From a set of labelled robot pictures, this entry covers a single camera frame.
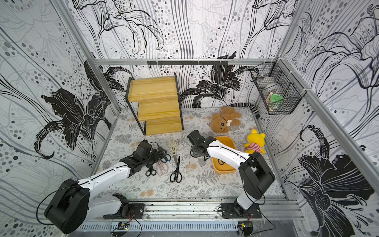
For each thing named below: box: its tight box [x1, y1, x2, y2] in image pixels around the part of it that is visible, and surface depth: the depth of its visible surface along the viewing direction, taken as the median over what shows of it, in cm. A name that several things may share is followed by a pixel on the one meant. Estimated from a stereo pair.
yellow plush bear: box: [243, 129, 266, 155], surface depth 95 cm
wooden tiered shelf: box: [124, 71, 185, 136], surface depth 95 cm
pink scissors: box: [156, 161, 169, 177], surface depth 90 cm
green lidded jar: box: [269, 93, 285, 112], surface depth 80 cm
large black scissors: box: [169, 155, 183, 184], surface depth 86 cm
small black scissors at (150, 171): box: [145, 165, 157, 177], surface depth 88 cm
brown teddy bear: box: [210, 106, 242, 134], surface depth 103 cm
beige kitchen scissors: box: [166, 139, 179, 164], surface depth 100 cm
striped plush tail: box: [228, 102, 260, 119], surface depth 121 cm
